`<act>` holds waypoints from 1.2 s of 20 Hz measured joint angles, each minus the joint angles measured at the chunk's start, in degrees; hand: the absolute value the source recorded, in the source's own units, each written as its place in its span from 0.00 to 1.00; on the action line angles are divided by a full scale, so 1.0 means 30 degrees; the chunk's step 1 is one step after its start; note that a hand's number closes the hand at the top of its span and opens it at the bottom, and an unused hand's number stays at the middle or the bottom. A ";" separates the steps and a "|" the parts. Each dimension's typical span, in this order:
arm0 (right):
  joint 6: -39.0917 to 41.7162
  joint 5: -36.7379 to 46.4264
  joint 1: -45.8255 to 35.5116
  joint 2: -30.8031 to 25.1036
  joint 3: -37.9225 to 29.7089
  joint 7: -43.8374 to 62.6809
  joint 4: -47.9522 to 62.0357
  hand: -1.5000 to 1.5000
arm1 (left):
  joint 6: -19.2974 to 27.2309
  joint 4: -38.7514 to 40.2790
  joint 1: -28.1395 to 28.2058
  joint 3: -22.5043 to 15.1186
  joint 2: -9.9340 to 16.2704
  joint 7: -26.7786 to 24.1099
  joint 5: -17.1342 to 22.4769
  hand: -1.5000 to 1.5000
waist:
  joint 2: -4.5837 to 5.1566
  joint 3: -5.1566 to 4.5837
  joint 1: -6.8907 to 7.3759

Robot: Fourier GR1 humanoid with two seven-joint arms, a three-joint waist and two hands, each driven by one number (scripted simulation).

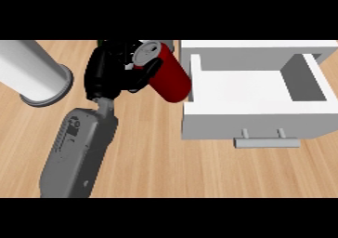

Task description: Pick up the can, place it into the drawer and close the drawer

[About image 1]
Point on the red can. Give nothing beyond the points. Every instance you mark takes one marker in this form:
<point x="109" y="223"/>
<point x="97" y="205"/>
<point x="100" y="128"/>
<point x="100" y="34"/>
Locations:
<point x="169" y="77"/>

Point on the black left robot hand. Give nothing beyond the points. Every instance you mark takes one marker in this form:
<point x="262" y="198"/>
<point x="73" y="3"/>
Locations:
<point x="104" y="77"/>

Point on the white cabinet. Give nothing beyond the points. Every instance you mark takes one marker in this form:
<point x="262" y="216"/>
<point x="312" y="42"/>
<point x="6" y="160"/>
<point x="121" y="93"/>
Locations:
<point x="259" y="52"/>

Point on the white open drawer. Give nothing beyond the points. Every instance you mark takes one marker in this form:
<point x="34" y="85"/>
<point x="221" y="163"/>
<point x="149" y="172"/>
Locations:
<point x="250" y="108"/>

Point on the white cylinder with grey rim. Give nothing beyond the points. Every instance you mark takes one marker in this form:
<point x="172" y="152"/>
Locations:
<point x="28" y="71"/>

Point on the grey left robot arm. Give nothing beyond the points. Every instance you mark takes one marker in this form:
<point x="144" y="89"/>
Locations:
<point x="81" y="148"/>

